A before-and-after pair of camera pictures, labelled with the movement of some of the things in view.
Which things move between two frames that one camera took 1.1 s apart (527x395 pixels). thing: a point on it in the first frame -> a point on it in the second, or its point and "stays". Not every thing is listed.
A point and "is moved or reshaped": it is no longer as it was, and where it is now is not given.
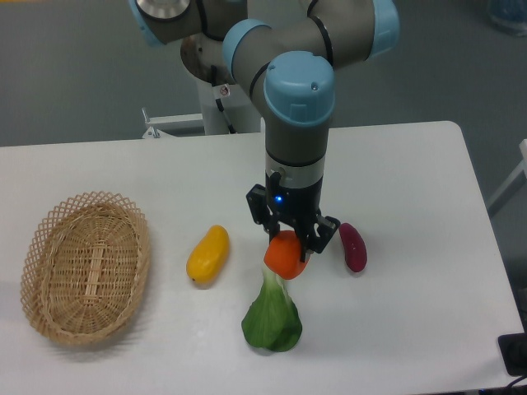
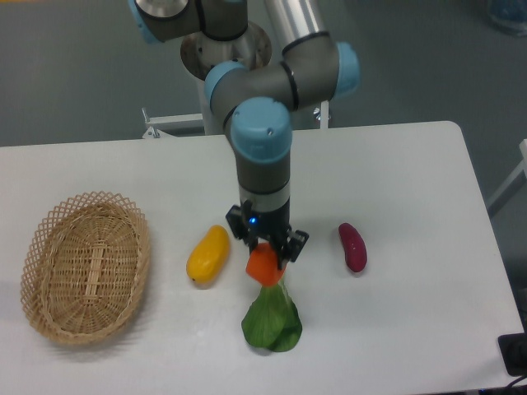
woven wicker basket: [85, 267] stays
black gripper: [299, 205] -> [268, 226]
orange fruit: [282, 255] is moved or reshaped
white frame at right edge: [513, 177] stays
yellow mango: [208, 257] stays
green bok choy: [272, 322] stays
